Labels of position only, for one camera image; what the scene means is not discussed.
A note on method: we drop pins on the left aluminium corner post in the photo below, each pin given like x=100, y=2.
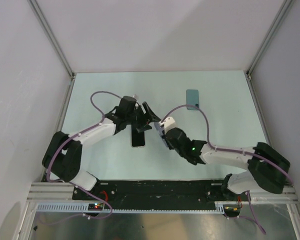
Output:
x=34, y=5

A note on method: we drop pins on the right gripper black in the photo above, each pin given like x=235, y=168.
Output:
x=167, y=142

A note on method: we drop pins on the purple phone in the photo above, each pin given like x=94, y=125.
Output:
x=162, y=135

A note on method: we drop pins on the aluminium corner post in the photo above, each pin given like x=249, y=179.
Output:
x=34, y=5
x=270, y=34

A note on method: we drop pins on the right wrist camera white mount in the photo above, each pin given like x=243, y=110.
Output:
x=167, y=124

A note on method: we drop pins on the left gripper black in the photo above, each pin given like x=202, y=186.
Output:
x=151, y=117

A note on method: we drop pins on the teal phone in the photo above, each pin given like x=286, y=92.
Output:
x=192, y=99

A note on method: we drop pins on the aluminium frame rail front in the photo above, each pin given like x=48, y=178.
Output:
x=117, y=190

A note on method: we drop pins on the clear phone case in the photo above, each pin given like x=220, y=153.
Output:
x=138, y=147

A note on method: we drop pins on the white slotted cable duct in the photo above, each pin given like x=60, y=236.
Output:
x=217, y=208

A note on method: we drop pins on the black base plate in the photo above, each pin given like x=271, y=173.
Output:
x=165, y=202

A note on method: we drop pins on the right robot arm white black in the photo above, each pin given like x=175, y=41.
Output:
x=263, y=167

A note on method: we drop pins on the right aluminium corner post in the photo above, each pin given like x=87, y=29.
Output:
x=270, y=34

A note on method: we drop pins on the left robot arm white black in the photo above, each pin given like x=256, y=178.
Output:
x=64, y=153

